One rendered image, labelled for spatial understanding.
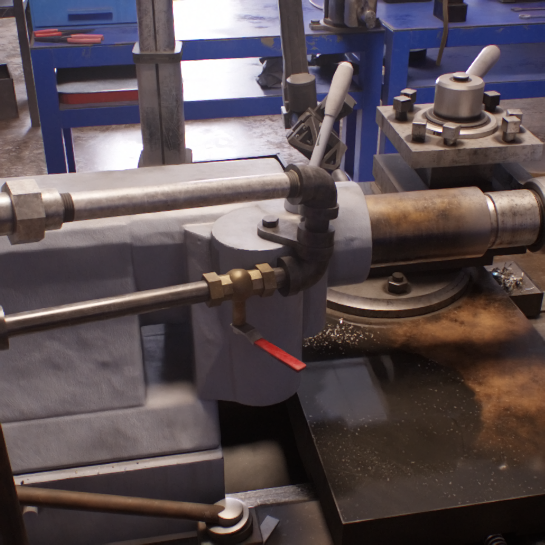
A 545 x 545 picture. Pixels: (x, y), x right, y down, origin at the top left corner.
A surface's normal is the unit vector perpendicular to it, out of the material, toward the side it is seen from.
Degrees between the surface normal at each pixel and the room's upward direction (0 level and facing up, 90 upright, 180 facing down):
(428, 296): 50
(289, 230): 0
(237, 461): 11
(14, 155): 0
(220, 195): 81
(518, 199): 25
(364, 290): 0
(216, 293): 60
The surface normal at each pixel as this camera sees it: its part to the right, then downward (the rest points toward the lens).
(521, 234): 0.18, 0.62
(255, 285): 0.41, 0.08
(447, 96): -0.61, 0.39
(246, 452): 0.40, -0.75
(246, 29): 0.00, -0.87
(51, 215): 0.51, 0.29
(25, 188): 0.20, -0.79
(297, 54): 0.09, 0.47
